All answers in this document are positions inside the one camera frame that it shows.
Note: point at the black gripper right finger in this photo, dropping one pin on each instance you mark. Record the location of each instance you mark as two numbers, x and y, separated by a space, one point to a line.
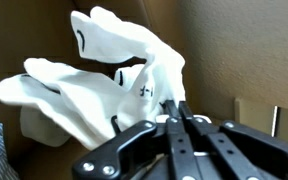
237 150

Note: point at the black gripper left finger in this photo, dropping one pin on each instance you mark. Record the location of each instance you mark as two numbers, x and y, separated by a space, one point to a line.
180 150

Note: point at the white garment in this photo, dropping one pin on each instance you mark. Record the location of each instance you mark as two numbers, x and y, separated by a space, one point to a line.
94 93

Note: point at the tan wall panel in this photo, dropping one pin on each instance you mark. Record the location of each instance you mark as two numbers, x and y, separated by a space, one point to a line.
254 115

